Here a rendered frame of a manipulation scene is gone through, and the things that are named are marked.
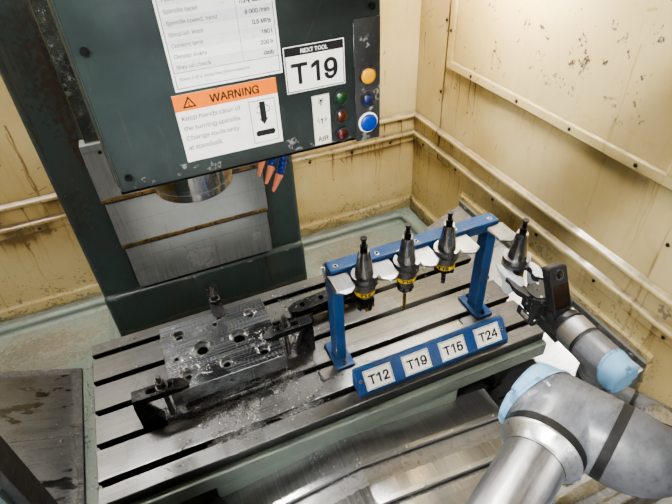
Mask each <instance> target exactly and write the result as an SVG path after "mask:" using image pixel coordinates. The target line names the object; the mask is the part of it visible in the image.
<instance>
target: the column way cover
mask: <svg viewBox="0 0 672 504"><path fill-rule="evenodd" d="M79 149H80V152H81V154H82V157H83V159H84V162H85V164H86V167H87V169H88V172H89V174H90V176H91V179H92V181H93V184H94V186H95V189H96V191H97V194H98V196H99V199H100V201H101V203H102V204H104V205H105V207H106V209H107V212H108V214H109V216H110V219H111V221H112V224H113V226H114V229H115V231H116V234H117V236H118V239H119V241H120V244H121V246H122V248H125V250H126V252H127V255H128V257H129V260H130V262H131V265H132V268H133V270H134V273H135V275H136V278H137V280H138V283H139V285H140V287H145V286H148V285H152V284H155V283H159V282H162V281H166V280H169V279H173V278H176V277H179V276H183V275H186V274H190V273H193V272H197V271H200V270H204V269H207V268H211V267H214V266H218V265H221V264H224V263H228V262H231V261H235V260H238V259H242V258H245V257H249V256H252V255H256V254H259V253H263V252H266V251H270V250H272V243H271V237H270V231H269V224H268V218H267V212H266V211H267V210H268V205H267V198H266V192H265V186H264V180H263V173H261V176H260V177H259V176H257V171H258V163H255V164H250V165H246V166H242V167H238V168H234V169H232V181H231V183H230V185H229V186H228V187H227V188H226V189H225V190H224V191H223V192H221V193H220V194H218V195H216V196H215V197H212V198H210V199H207V200H204V201H200V202H195V203H173V202H169V201H166V200H164V199H162V198H160V197H159V196H158V195H157V194H156V192H155V189H154V188H149V189H145V190H141V191H137V192H132V193H128V194H124V195H122V194H121V189H120V188H119V187H118V186H117V185H116V184H115V181H114V179H113V176H112V173H111V171H110V168H109V165H108V163H107V160H106V157H105V155H104V152H103V149H102V147H101V144H100V141H99V142H94V143H89V144H85V143H84V140H79Z"/></svg>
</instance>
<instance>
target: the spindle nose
mask: <svg viewBox="0 0 672 504"><path fill-rule="evenodd" d="M231 181H232V169H229V170H225V171H221V172H217V173H212V174H208V175H204V176H200V177H196V178H191V179H187V180H183V181H179V182H175V183H170V184H166V185H162V186H158V187H153V188H154V189H155V192H156V194H157V195H158V196H159V197H160V198H162V199H164V200H166V201H169V202H173V203H195V202H200V201H204V200H207V199H210V198H212V197H215V196H216V195H218V194H220V193H221V192H223V191H224V190H225V189H226V188H227V187H228V186H229V185H230V183H231Z"/></svg>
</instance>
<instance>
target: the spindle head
mask: <svg viewBox="0 0 672 504"><path fill-rule="evenodd" d="M47 3H48V5H49V8H50V11H51V13H52V16H53V19H54V21H55V24H56V27H57V29H58V32H59V35H60V37H61V40H62V43H63V45H64V48H65V51H66V53H67V56H68V59H69V61H70V64H71V67H72V69H73V72H74V75H75V77H76V80H77V83H78V85H79V88H80V91H81V93H82V96H83V99H84V101H85V104H86V107H87V109H88V112H89V115H90V117H91V120H92V123H93V125H94V128H95V131H96V133H97V136H98V139H99V141H100V144H101V147H102V149H103V152H104V155H105V157H106V160H107V163H108V165H109V168H110V171H111V173H112V176H113V179H114V181H115V184H116V185H117V186H118V187H119V188H120V189H121V194H122V195H124V194H128V193H132V192H137V191H141V190H145V189H149V188H153V187H158V186H162V185H166V184H170V183H175V182H179V181H183V180H187V179H191V178H196V177H200V176H204V175H208V174H212V173H217V172H221V171H225V170H229V169H234V168H238V167H242V166H246V165H250V164H255V163H259V162H263V161H267V160H272V159H276V158H280V157H284V156H288V155H293V154H297V153H301V152H305V151H309V150H314V149H318V148H322V147H326V146H331V145H335V144H339V143H343V142H347V141H352V140H356V115H355V75H354V41H353V19H359V18H365V17H371V16H377V15H380V0H275V7H276V16H277V25H278V33H279V42H280V51H281V60H282V69H283V73H277V74H272V75H267V76H262V77H256V78H251V79H246V80H240V81H235V82H230V83H225V84H219V85H214V86H209V87H203V88H198V89H193V90H188V91H182V92H177V93H176V92H175V88H174V84H173V80H172V76H171V72H170V69H169V65H168V61H167V57H166V53H165V49H164V45H163V41H162V37H161V33H160V29H159V25H158V21H157V17H156V13H155V9H154V6H153V2H152V0H47ZM342 37H344V56H345V83H343V84H338V85H333V86H328V87H324V88H319V89H314V90H309V91H304V92H299V93H294V94H289V95H287V88H286V79H285V71H284V62H283V53H282V48H285V47H290V46H296V45H302V44H307V43H313V42H319V41H325V40H330V39H336V38H342ZM271 77H275V78H276V86H277V94H278V102H279V110H280V118H281V126H282V134H283V141H281V142H276V143H272V144H267V145H263V146H259V147H254V148H250V149H245V150H241V151H237V152H232V153H228V154H224V155H219V156H215V157H210V158H206V159H202V160H197V161H193V162H189V163H188V160H187V156H186V152H185V148H184V144H183V140H182V137H181V133H180V129H179V125H178V121H177V117H176V114H175V110H174V106H173V102H172V98H171V97H172V96H177V95H182V94H188V93H193V92H198V91H203V90H208V89H214V88H219V87H224V86H229V85H235V84H240V83H245V82H250V81H256V80H261V79H266V78H271ZM340 89H344V90H346V91H347V92H348V94H349V99H348V101H347V103H346V104H345V105H343V106H338V105H336V104H335V103H334V101H333V96H334V94H335V92H336V91H337V90H340ZM326 93H329V100H330V117H331V135H332V142H331V143H327V144H323V145H318V146H315V136H314V123H313V111H312V99H311V97H312V96H317V95H321V94H326ZM340 108H345V109H347V110H348V111H349V119H348V121H347V122H346V123H344V124H338V123H336V121H335V120H334V115H335V113H336V111H337V110H338V109H340ZM342 126H346V127H347V128H348V129H349V130H350V136H349V138H348V139H347V140H345V141H343V142H340V141H338V140H337V139H336V138H335V132H336V130H337V129H338V128H339V127H342Z"/></svg>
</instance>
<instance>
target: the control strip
mask: <svg viewBox="0 0 672 504"><path fill-rule="evenodd" d="M353 34H354V75H355V115H356V142H358V141H362V140H366V139H371V138H375V137H379V136H380V15H377V16H371V17H365V18H359V19H353ZM367 68H371V69H373V70H374V71H375V73H376V77H375V80H374V81H373V82H372V83H370V84H365V83H363V82H362V80H361V75H362V72H363V71H364V70H365V69H367ZM340 92H344V93H346V95H347V100H346V101H345V102H344V103H343V104H339V103H337V101H336V96H337V95H338V93H340ZM367 94H371V95H372V96H373V97H374V100H373V103H372V104H371V105H369V106H366V105H364V103H363V99H364V97H365V96H366V95H367ZM348 99H349V94H348V92H347V91H346V90H344V89H340V90H337V91H336V92H335V94H334V96H333V101H334V103H335V104H336V105H338V106H343V105H345V104H346V103H347V101H348ZM341 111H345V112H347V114H348V117H347V119H346V121H344V122H339V121H338V120H337V115H338V113H339V112H341ZM368 114H372V115H374V116H375V117H376V118H377V125H376V127H375V128H374V129H373V130H372V131H368V132H367V131H364V130H363V129H362V128H361V120H362V118H363V117H364V116H366V115H368ZM348 119H349V111H348V110H347V109H345V108H340V109H338V110H337V111H336V113H335V115H334V120H335V121H336V123H338V124H344V123H346V122H347V121H348ZM342 129H346V130H347V131H348V137H347V138H346V139H344V140H340V139H339V138H338V132H339V131H340V130H342ZM349 136H350V130H349V129H348V128H347V127H346V126H342V127H339V128H338V129H337V130H336V132H335V138H336V139H337V140H338V141H340V142H343V141H345V140H347V139H348V138H349Z"/></svg>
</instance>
